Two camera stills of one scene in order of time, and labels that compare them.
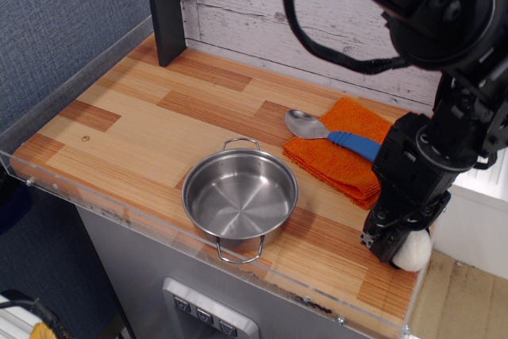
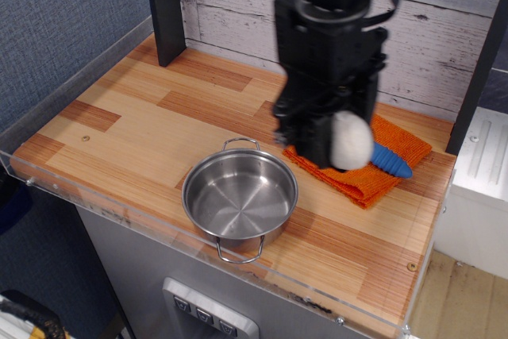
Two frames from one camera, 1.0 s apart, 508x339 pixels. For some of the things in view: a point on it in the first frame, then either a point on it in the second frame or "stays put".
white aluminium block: (474, 228) stays put
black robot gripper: (413, 190) → (320, 55)
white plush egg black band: (414, 252) → (352, 141)
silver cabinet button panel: (191, 313) stays put
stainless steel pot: (240, 195) stays put
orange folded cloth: (354, 175) stays put
